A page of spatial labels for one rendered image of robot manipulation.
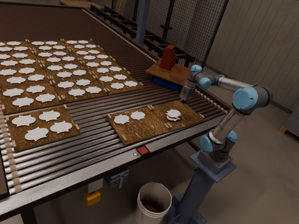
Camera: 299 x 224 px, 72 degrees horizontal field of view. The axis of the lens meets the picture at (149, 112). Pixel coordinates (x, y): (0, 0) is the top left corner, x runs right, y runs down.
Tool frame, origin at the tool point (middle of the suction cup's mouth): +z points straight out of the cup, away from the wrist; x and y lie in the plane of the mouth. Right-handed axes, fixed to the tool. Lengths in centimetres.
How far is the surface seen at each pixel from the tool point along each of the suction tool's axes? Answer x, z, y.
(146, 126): -10.2, 23.0, 25.2
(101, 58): -136, 27, -9
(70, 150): -18, 24, 86
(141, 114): -22.9, 22.7, 20.1
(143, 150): 9, 23, 45
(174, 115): -5.7, 19.0, -2.4
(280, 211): 114, 114, -99
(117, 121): -26, 22, 43
